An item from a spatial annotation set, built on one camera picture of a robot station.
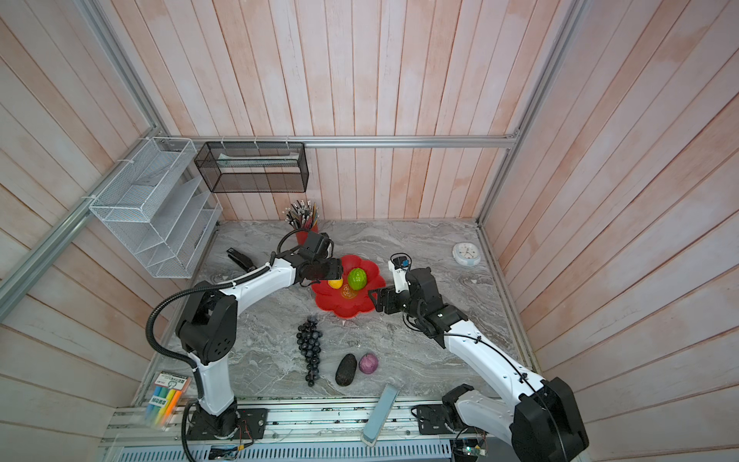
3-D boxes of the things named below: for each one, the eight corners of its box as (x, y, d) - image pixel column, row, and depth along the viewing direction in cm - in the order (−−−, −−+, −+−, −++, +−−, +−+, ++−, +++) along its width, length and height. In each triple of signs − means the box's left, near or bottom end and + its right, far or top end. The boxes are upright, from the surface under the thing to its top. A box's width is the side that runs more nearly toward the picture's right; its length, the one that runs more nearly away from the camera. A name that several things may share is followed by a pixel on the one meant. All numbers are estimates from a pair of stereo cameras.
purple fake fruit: (357, 366, 85) (357, 360, 81) (368, 355, 87) (368, 349, 83) (368, 378, 83) (368, 373, 79) (379, 366, 85) (380, 360, 81)
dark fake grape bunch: (293, 386, 81) (289, 381, 77) (302, 324, 93) (299, 316, 89) (317, 386, 81) (314, 381, 77) (323, 324, 93) (321, 316, 89)
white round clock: (455, 266, 109) (457, 261, 106) (450, 247, 115) (452, 242, 112) (481, 266, 109) (483, 261, 106) (474, 247, 115) (477, 242, 112)
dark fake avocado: (333, 383, 81) (332, 378, 78) (344, 356, 86) (343, 351, 83) (348, 389, 80) (348, 385, 77) (358, 361, 85) (358, 356, 82)
